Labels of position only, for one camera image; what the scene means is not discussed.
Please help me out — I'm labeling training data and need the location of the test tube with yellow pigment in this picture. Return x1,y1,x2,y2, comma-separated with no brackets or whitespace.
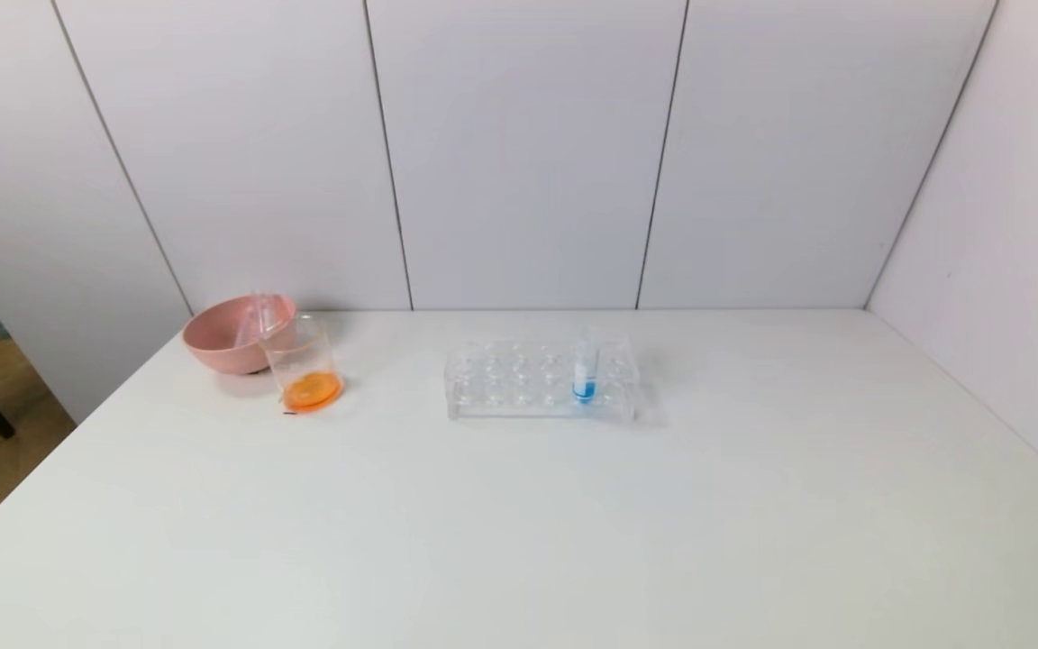
259,293,290,343

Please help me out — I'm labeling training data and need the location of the test tube with red pigment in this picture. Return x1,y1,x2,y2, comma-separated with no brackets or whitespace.
238,290,275,348

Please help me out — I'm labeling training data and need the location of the clear plastic test tube rack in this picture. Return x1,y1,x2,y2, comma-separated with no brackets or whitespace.
444,335,642,423

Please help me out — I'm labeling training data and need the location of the test tube with blue pigment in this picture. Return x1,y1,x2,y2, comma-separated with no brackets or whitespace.
573,335,601,405

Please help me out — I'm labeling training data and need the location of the clear plastic beaker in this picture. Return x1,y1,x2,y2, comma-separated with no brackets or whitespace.
258,314,342,414

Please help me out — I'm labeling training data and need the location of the pink plastic bowl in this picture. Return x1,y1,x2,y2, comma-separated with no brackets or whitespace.
181,293,297,375

